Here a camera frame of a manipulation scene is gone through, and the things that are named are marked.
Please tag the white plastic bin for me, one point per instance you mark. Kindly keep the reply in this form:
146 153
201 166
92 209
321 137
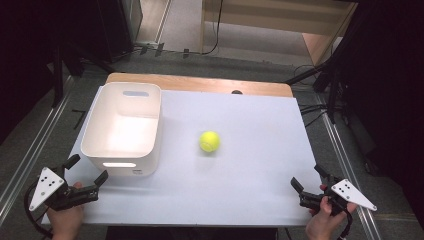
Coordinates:
123 133

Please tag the small dark knob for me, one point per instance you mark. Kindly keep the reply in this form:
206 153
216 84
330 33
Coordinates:
236 92

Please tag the person's left hand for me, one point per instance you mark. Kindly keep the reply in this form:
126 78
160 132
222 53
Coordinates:
66 220

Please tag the light wooden furniture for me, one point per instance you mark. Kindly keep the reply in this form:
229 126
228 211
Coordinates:
266 16

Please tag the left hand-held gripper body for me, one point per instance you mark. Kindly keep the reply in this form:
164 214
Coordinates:
53 193

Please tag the black metal stand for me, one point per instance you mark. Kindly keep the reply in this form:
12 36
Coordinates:
330 83
58 76

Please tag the yellow tennis ball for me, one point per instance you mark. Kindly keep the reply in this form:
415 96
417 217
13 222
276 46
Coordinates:
209 141

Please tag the wooden table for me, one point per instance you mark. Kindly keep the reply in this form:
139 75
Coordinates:
200 83

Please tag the dark cabinet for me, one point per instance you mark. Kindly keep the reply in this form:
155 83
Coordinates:
120 26

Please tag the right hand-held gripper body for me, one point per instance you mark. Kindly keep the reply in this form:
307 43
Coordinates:
340 196

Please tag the white board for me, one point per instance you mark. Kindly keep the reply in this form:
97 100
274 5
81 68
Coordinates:
240 173

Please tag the metal floor rail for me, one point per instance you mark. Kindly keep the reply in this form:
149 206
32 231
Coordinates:
30 156
346 160

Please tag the person's right hand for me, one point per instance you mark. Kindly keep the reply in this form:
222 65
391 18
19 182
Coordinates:
325 221

